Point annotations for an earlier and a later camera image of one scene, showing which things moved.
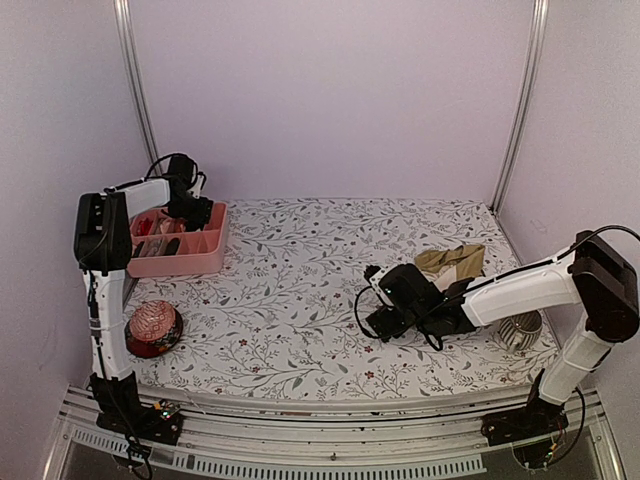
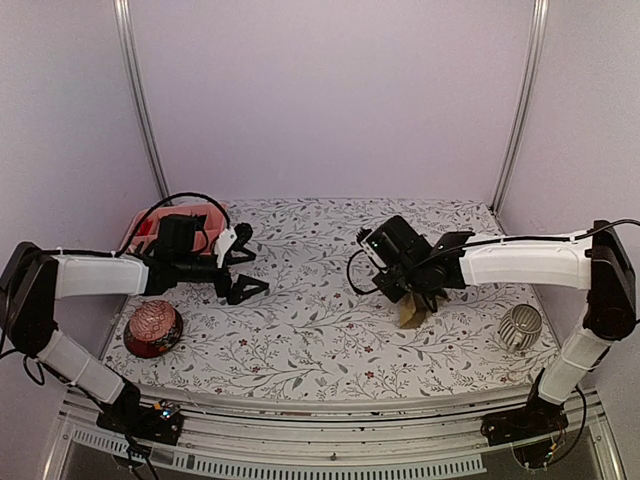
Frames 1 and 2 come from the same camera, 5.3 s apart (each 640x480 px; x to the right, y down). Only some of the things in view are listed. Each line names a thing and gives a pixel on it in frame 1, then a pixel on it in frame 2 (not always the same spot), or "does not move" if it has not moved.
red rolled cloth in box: [144, 227] does not move
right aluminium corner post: [520, 124] does not move
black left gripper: [203, 214] to [236, 295]
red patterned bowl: [152, 329] does not move
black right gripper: [380, 316] to [393, 291]
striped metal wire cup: [521, 331] does not move
